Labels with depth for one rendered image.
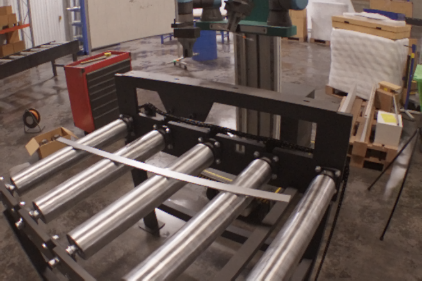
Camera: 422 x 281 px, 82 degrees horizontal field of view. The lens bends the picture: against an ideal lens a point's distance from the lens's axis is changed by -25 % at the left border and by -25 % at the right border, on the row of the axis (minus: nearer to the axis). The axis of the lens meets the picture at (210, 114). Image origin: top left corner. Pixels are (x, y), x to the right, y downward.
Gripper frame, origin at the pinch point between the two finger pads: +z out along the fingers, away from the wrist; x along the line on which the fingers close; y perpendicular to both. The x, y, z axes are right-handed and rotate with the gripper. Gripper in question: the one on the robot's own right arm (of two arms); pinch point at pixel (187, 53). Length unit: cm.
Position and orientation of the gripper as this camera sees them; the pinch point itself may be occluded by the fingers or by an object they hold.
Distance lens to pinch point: 156.6
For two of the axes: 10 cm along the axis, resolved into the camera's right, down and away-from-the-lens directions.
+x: -8.3, -1.8, 5.3
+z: 0.5, 9.2, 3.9
